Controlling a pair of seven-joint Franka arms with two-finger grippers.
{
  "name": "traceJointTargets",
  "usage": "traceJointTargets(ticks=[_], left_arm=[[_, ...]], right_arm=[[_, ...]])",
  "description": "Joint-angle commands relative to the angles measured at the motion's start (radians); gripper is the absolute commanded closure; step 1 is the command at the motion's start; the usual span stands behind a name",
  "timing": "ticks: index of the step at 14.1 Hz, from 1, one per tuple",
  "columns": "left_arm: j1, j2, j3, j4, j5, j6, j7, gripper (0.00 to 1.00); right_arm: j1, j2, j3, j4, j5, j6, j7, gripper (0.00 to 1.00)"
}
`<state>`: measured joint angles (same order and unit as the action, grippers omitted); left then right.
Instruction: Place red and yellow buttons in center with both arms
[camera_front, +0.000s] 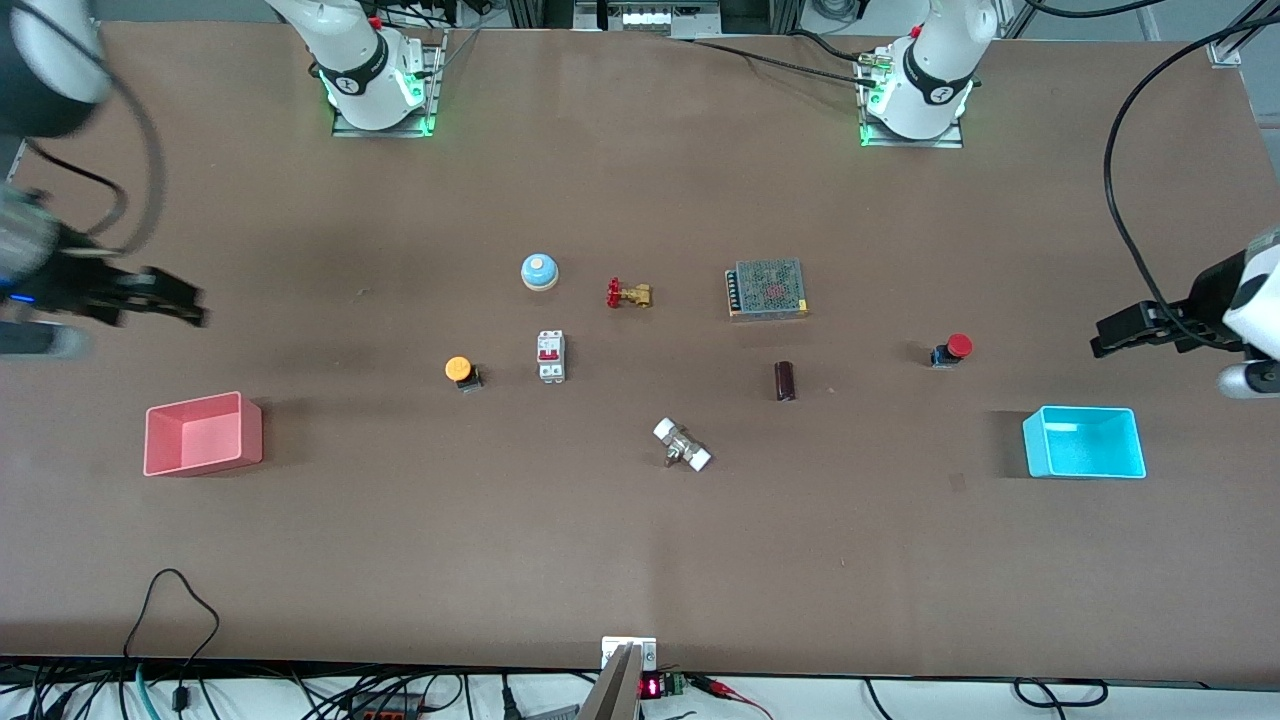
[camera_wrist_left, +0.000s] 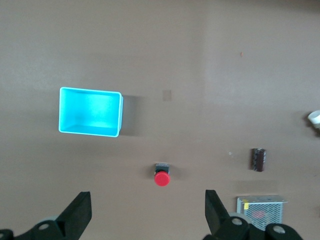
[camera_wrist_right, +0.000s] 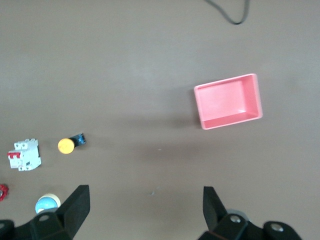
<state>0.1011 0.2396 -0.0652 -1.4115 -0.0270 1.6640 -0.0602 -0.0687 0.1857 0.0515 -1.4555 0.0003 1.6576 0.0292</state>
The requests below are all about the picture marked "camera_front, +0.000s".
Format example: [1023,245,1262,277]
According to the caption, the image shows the cyan plastic bin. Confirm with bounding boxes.
[1022,406,1148,481]

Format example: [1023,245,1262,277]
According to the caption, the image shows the pink plastic bin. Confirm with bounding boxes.
[143,391,264,478]

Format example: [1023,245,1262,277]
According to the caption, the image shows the metal mesh power supply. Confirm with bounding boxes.
[726,259,809,321]

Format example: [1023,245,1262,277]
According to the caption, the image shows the silver valve with white caps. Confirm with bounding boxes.
[653,418,712,473]

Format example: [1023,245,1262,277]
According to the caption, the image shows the red alligator clip lead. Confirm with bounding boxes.
[693,674,777,720]

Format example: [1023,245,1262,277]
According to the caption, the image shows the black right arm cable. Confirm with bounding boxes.
[22,60,169,259]

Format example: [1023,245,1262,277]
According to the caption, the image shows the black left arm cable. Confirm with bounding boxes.
[1103,0,1280,351]

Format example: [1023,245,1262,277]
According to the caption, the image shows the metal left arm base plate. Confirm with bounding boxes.
[859,48,965,150]

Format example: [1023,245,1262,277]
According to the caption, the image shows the aluminium frame profile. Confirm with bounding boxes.
[1206,0,1280,69]

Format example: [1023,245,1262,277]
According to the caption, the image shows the black looped thin cable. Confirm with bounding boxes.
[122,568,222,720]

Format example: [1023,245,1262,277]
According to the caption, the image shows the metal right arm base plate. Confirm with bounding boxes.
[332,30,443,139]

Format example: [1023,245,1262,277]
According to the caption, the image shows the black coiled floor cable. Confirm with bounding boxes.
[1012,677,1110,710]

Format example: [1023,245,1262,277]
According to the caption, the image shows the black cable to arm base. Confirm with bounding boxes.
[668,30,883,89]

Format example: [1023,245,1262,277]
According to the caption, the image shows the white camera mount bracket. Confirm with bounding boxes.
[601,636,658,673]

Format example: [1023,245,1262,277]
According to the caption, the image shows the grey camera mount bar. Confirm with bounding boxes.
[577,643,641,720]

